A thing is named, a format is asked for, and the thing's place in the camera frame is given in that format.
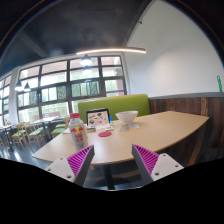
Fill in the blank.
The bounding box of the dark-framed window wall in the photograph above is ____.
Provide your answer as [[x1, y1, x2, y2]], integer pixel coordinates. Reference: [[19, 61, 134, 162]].
[[0, 54, 128, 126]]

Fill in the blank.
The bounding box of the long linear ceiling light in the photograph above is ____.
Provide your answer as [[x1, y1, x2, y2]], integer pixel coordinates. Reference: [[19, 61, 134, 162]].
[[75, 46, 148, 56]]

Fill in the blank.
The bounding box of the flat round red coaster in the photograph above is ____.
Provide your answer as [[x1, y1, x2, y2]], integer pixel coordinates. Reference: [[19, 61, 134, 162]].
[[97, 130, 113, 138]]

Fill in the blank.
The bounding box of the group of pendant lamps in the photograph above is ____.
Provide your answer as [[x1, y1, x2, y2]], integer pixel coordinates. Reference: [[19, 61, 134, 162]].
[[14, 53, 94, 93]]

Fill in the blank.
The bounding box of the clear red-capped drink bottle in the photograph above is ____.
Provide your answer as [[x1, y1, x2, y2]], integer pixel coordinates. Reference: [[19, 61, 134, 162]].
[[68, 112, 90, 153]]

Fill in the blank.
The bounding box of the wooden dining table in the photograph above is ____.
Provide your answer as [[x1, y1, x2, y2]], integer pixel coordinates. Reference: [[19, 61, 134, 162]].
[[29, 116, 60, 125]]

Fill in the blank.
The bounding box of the green upholstered bench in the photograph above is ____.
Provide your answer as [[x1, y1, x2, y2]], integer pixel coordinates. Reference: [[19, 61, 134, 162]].
[[77, 93, 151, 124]]

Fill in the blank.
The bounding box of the black-framed picture sign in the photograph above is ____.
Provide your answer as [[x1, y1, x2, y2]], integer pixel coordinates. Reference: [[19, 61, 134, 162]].
[[85, 108, 111, 129]]

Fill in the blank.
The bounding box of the white footed bowl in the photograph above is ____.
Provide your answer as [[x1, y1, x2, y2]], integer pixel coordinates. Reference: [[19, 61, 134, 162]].
[[114, 110, 139, 127]]

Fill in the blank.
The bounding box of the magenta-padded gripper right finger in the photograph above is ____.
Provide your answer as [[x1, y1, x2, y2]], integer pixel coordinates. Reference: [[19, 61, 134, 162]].
[[131, 143, 185, 186]]

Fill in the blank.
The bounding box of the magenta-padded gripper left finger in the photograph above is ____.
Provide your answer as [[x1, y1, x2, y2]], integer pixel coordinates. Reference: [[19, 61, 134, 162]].
[[44, 144, 96, 187]]

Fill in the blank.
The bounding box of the green wall sign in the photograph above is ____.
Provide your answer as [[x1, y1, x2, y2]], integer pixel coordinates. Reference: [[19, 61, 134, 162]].
[[216, 75, 223, 93]]

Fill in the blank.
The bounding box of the group of green-seated wooden chairs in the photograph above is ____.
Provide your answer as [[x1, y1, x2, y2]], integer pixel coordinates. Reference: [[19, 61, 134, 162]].
[[11, 116, 69, 149]]

